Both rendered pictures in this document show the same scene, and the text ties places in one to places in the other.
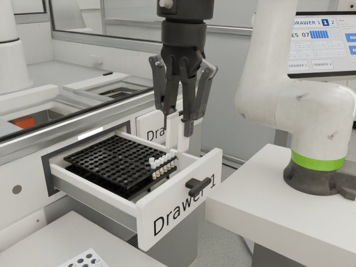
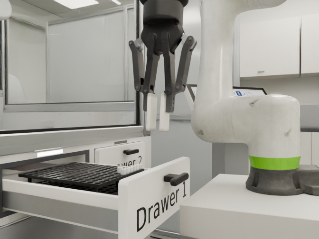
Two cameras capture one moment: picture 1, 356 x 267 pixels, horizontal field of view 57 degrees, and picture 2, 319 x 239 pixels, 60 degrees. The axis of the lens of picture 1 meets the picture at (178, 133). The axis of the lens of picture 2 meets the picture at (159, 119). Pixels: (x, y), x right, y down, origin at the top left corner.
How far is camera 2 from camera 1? 0.28 m
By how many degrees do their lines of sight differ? 26
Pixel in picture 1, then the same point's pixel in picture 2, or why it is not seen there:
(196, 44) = (178, 18)
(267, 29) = (213, 59)
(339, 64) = not seen: hidden behind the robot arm
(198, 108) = (181, 77)
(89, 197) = (51, 205)
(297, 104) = (251, 109)
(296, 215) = (277, 208)
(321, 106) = (274, 106)
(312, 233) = (302, 216)
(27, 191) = not seen: outside the picture
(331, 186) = (295, 186)
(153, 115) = (110, 149)
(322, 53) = not seen: hidden behind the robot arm
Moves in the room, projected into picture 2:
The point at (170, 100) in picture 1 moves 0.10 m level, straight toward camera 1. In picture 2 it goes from (151, 78) to (164, 68)
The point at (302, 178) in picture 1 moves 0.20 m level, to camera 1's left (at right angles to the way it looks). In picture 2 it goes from (268, 181) to (191, 185)
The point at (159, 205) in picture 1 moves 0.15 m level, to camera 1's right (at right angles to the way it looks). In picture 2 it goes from (142, 190) to (225, 186)
